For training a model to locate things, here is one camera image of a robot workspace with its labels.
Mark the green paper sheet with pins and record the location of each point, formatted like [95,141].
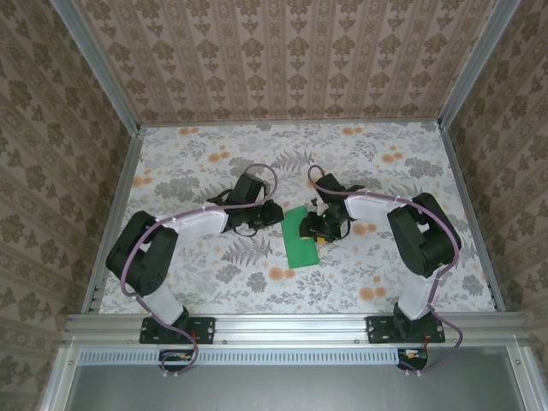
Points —
[295,248]

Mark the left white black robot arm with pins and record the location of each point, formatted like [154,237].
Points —
[145,257]

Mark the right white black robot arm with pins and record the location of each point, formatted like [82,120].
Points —
[428,240]

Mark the black power connector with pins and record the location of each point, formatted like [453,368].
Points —
[413,356]
[175,357]

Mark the grey metal cabinet top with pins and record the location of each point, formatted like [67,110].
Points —
[291,389]

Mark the aluminium mounting rail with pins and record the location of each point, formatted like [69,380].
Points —
[291,329]

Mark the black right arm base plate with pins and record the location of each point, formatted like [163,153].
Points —
[377,329]

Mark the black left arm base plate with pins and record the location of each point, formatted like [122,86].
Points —
[205,329]

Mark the aluminium side rail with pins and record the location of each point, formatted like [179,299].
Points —
[460,180]
[126,180]

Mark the aluminium frame post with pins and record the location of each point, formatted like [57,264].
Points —
[477,64]
[100,64]

